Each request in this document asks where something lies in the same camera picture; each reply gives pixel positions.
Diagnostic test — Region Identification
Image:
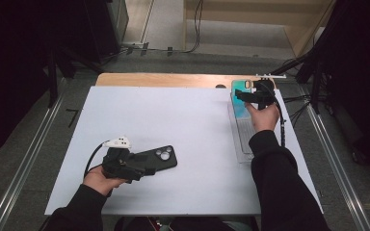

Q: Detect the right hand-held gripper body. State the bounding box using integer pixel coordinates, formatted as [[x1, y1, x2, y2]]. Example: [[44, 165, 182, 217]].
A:
[[251, 73, 288, 111]]

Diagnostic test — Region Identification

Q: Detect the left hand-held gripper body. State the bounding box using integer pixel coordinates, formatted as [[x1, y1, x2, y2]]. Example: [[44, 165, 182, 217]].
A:
[[101, 136, 146, 185]]

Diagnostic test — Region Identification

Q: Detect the blue phone case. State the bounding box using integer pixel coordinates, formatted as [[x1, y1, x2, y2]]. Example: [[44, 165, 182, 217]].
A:
[[230, 79, 258, 120]]

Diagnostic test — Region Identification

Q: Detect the black phone case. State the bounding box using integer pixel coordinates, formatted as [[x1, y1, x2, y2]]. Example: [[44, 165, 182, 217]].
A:
[[130, 144, 178, 176]]

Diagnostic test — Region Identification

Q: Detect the clear plastic tray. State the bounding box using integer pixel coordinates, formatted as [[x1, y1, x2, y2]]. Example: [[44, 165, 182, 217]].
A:
[[226, 90, 258, 165]]

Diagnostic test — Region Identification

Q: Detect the person's right hand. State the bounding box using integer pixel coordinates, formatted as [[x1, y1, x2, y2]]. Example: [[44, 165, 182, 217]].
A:
[[245, 101, 281, 134]]

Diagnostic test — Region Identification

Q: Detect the person's left hand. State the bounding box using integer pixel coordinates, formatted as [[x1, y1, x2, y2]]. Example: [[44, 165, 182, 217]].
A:
[[82, 165, 130, 197]]

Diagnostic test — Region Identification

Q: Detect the white board sheet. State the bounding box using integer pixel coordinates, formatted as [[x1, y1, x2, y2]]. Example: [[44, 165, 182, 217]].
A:
[[43, 85, 325, 217]]

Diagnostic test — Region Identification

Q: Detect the black metal stand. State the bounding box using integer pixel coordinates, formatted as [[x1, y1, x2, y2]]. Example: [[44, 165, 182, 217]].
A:
[[44, 39, 105, 109], [269, 0, 338, 116]]

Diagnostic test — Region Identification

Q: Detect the person's lap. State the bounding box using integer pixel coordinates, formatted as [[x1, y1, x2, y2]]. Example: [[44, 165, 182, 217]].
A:
[[113, 216, 262, 231]]

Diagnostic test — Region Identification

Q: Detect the light wooden shelf unit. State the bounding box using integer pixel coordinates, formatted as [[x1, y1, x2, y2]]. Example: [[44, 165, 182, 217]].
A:
[[181, 0, 337, 58]]

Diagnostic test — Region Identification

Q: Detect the black curtain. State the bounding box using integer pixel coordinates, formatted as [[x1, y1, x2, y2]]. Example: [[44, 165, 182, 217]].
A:
[[319, 0, 370, 172], [0, 0, 57, 163]]

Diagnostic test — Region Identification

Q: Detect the dark cabinet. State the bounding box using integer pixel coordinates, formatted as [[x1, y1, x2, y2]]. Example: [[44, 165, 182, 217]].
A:
[[85, 0, 130, 63]]

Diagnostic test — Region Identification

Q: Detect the left hand-held gripper cable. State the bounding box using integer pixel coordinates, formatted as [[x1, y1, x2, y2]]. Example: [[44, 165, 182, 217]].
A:
[[83, 140, 111, 179]]

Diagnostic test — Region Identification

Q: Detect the hand-held gripper cable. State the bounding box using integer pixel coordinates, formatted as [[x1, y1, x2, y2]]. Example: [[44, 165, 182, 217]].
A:
[[83, 140, 111, 179], [264, 82, 287, 148]]

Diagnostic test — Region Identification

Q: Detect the bundle of black floor cables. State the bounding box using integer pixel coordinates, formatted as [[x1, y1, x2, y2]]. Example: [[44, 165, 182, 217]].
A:
[[281, 93, 313, 129]]

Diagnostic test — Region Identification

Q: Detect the right hand-held gripper cable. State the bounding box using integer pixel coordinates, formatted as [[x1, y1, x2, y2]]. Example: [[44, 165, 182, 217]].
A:
[[264, 82, 287, 148]]

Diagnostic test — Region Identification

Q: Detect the hanging black cable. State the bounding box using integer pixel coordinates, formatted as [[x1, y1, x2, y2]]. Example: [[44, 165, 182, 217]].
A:
[[184, 0, 205, 54]]

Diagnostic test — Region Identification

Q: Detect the metal floor rail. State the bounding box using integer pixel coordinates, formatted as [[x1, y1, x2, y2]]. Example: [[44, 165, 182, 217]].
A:
[[0, 77, 67, 231], [301, 85, 370, 231]]

